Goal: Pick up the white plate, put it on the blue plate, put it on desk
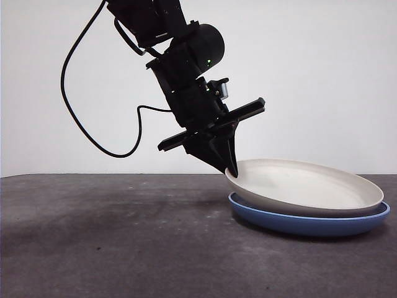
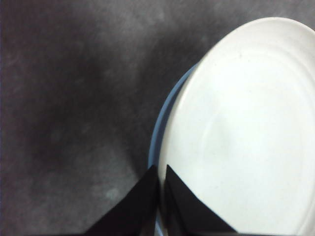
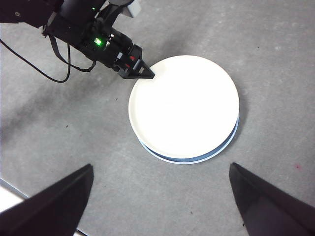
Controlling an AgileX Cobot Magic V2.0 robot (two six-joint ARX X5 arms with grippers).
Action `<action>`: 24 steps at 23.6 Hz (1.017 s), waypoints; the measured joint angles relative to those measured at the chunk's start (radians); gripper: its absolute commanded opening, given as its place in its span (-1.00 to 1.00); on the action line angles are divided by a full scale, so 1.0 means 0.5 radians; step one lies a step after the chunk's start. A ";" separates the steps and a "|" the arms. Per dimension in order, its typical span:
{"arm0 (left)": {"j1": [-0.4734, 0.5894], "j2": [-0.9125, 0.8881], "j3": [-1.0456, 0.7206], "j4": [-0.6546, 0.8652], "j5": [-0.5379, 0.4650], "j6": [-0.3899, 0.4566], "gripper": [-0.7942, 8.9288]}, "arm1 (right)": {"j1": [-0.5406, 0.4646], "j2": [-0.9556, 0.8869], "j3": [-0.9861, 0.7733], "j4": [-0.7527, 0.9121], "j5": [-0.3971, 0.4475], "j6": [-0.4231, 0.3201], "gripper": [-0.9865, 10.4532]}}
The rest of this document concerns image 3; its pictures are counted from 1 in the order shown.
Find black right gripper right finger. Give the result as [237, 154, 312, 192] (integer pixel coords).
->
[228, 162, 315, 236]

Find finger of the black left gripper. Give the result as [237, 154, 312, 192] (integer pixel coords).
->
[122, 58, 156, 81]

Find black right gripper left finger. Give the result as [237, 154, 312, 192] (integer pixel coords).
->
[0, 163, 95, 236]

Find white round plate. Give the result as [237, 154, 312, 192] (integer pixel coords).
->
[128, 55, 240, 159]

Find blue round plate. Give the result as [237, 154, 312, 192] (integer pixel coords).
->
[139, 115, 240, 165]

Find black cable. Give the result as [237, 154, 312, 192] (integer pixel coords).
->
[48, 34, 97, 72]
[0, 39, 72, 83]

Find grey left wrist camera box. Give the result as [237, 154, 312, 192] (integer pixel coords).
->
[123, 0, 142, 18]

